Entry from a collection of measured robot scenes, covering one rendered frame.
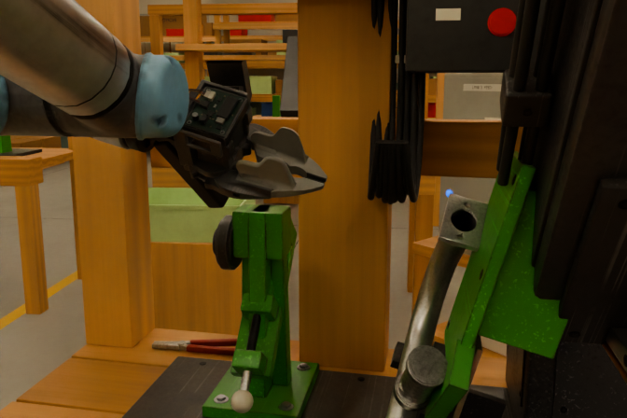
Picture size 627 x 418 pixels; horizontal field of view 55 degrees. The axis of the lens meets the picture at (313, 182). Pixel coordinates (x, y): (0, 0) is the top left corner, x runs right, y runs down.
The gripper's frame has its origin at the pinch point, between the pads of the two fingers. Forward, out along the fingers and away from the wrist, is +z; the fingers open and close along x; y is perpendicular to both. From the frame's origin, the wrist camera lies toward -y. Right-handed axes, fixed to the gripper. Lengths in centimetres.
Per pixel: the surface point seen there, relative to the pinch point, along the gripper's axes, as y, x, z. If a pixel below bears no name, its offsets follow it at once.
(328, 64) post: -10.7, 27.2, -6.9
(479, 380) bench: -40.1, -0.2, 28.9
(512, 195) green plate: 11.7, -2.6, 18.2
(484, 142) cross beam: -21.1, 30.1, 18.8
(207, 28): -634, 623, -384
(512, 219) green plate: 10.4, -4.1, 18.9
